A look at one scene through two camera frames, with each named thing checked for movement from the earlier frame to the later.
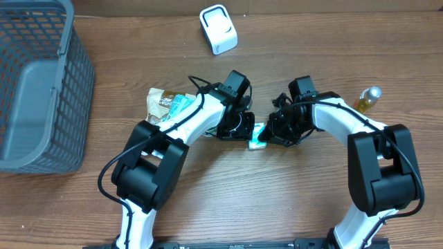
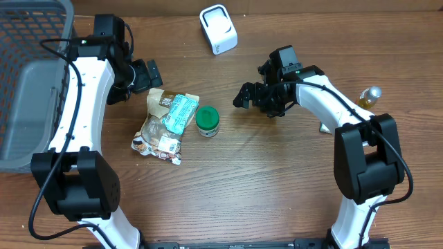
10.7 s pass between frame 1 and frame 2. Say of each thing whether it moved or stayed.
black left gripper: moved
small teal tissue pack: moved
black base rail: stayed
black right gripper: moved
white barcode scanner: stayed
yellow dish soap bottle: stayed
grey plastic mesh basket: stayed
